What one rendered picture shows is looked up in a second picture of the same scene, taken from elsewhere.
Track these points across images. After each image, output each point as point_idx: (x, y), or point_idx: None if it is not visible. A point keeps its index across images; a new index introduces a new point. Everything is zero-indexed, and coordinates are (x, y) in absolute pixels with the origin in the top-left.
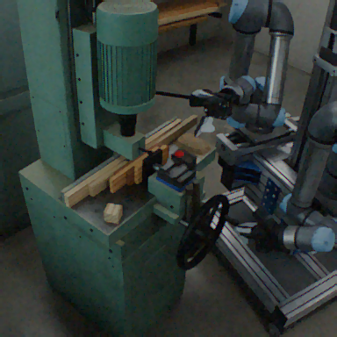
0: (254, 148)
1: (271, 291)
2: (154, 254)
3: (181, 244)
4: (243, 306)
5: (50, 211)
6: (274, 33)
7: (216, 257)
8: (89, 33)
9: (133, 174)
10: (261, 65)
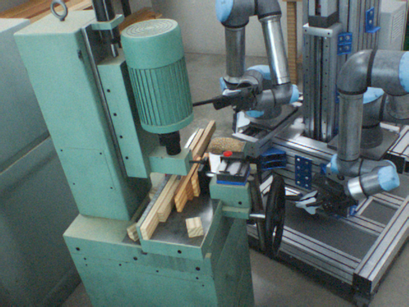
0: (271, 134)
1: (341, 262)
2: (229, 261)
3: (266, 230)
4: (317, 291)
5: (114, 261)
6: (264, 18)
7: (266, 256)
8: (119, 64)
9: (192, 187)
10: (217, 65)
